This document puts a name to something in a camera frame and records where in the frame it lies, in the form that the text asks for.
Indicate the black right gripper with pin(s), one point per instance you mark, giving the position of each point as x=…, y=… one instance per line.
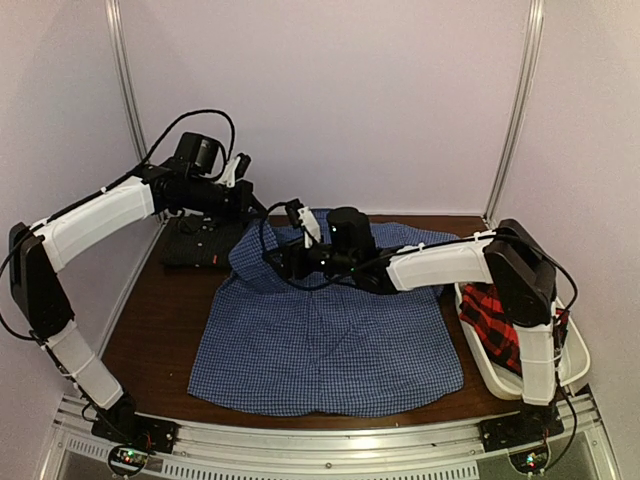
x=292, y=252

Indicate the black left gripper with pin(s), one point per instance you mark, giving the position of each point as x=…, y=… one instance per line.
x=245, y=199

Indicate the blue plaid long sleeve shirt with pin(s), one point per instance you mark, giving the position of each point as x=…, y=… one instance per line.
x=271, y=349

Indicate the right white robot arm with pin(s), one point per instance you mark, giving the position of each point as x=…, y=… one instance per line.
x=523, y=275

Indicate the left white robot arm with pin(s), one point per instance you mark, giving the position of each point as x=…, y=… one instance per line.
x=40, y=252

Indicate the dark folded shirt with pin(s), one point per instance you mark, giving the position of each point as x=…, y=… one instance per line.
x=197, y=241

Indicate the red black plaid shirt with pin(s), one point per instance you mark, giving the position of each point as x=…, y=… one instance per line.
x=481, y=308

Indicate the white plastic bin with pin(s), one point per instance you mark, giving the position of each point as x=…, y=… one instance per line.
x=574, y=363

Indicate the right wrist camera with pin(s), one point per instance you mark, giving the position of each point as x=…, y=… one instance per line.
x=301, y=217

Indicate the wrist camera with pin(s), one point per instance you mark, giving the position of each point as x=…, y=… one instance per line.
x=234, y=171
x=301, y=217

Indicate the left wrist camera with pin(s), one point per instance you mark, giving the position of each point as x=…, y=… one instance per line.
x=234, y=171

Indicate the right aluminium frame post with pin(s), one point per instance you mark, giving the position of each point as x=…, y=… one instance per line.
x=529, y=60

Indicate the aluminium frame post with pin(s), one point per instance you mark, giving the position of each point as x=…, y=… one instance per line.
x=529, y=60
x=124, y=76

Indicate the left aluminium frame post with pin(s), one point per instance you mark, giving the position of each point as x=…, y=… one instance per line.
x=124, y=76

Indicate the front aluminium rail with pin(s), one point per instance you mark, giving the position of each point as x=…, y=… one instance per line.
x=450, y=450

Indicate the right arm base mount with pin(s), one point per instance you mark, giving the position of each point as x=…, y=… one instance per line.
x=524, y=435

